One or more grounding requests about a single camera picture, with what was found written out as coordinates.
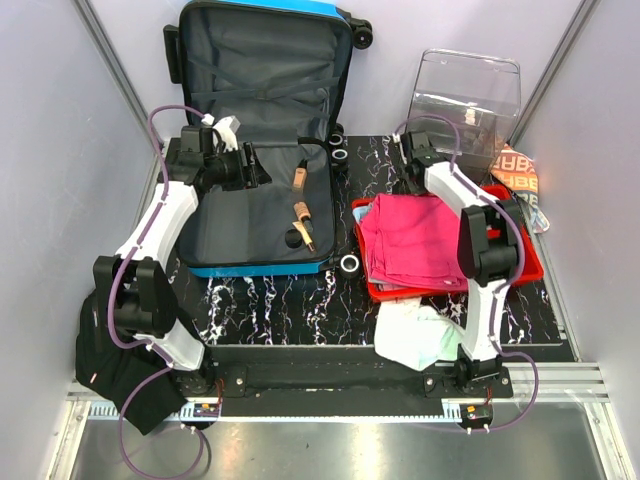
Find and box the white mint cloth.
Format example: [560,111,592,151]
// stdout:
[373,298,464,371]

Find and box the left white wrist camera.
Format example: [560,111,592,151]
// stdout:
[213,115,240,152]

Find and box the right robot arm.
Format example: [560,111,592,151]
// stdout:
[393,132,525,397]

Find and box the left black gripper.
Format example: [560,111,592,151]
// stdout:
[205,142,271,192]

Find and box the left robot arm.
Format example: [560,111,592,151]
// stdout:
[93,125,271,396]

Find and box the black cloth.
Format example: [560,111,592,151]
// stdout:
[75,293,186,435]

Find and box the black round compact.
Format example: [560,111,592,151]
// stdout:
[285,228,303,249]

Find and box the black marble pattern mat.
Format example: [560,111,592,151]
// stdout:
[168,136,575,362]

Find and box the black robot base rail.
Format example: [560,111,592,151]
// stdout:
[208,345,514,423]

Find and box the red plastic tray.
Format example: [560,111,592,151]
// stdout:
[351,197,544,303]

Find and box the orange white printed bag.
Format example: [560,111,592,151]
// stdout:
[491,144,550,234]

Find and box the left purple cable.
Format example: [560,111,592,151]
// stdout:
[107,103,214,476]

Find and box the clear plastic drawer organizer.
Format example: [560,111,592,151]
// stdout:
[404,49,521,184]

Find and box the blue hard-shell suitcase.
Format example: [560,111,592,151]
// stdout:
[164,1,373,277]

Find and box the light blue t-shirt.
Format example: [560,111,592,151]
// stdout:
[352,204,373,224]

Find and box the magenta pink cloth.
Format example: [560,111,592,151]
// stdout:
[359,194,467,291]

